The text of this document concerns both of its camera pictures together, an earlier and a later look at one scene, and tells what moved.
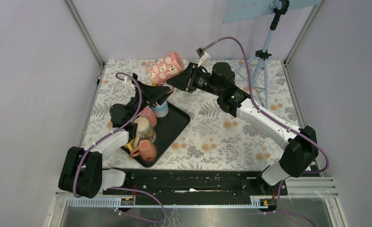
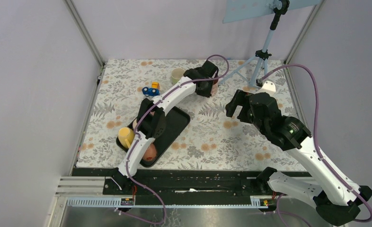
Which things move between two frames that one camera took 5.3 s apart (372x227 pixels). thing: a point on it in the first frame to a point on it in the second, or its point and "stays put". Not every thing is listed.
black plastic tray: (168, 129) stays put
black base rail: (160, 183) stays put
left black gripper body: (138, 102) to (206, 91)
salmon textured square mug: (146, 150) stays put
